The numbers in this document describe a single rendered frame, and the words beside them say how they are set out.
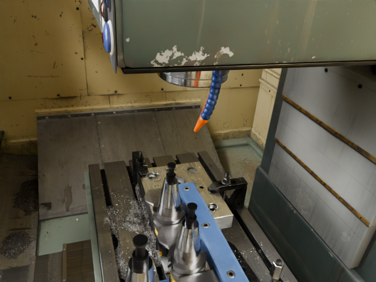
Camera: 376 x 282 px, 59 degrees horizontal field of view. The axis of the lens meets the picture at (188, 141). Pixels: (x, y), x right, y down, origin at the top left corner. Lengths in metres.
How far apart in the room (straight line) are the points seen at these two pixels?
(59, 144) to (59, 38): 0.50
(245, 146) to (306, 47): 1.74
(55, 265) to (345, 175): 0.95
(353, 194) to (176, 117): 1.15
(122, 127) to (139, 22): 1.46
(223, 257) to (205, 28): 0.36
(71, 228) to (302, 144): 0.98
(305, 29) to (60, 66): 1.44
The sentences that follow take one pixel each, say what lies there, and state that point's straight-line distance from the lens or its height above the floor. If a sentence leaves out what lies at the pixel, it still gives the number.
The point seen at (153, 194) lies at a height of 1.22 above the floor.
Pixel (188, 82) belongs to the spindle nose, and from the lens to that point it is 0.67.
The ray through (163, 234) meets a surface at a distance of 0.61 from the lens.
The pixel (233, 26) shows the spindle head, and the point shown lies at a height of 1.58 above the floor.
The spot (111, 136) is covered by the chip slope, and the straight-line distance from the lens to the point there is 1.75.
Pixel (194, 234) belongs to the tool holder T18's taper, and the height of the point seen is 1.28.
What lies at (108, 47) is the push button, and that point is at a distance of 0.37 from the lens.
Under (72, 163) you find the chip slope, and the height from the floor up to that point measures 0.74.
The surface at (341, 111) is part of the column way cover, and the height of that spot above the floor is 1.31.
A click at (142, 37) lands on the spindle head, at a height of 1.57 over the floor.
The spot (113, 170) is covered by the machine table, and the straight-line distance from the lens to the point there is 1.30.
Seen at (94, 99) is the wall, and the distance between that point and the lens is 1.82.
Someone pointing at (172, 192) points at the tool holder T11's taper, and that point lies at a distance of 0.59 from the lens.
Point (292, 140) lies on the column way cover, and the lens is 1.17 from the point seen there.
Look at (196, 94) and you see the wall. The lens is 1.93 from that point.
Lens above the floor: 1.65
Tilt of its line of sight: 30 degrees down
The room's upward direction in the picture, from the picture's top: 5 degrees clockwise
